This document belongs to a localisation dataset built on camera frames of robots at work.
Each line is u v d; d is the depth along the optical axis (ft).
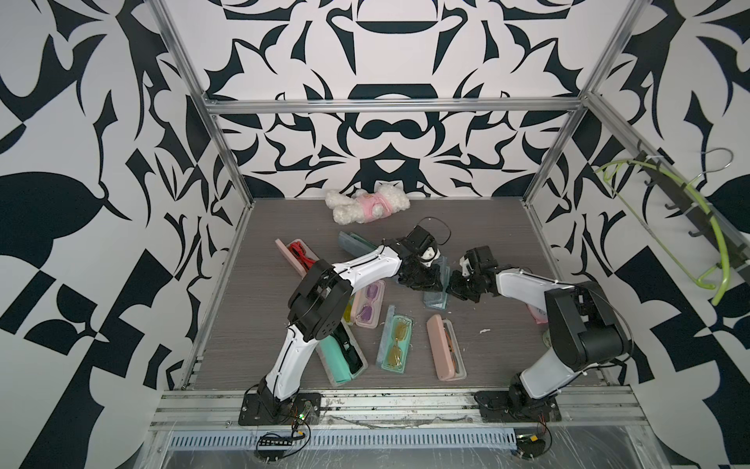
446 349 2.54
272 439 2.38
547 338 1.67
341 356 2.65
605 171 2.77
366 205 3.45
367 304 2.99
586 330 1.53
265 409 2.09
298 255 3.34
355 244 3.26
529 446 2.34
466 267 2.90
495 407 2.43
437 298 2.86
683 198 1.95
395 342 2.71
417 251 2.41
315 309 1.74
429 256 2.80
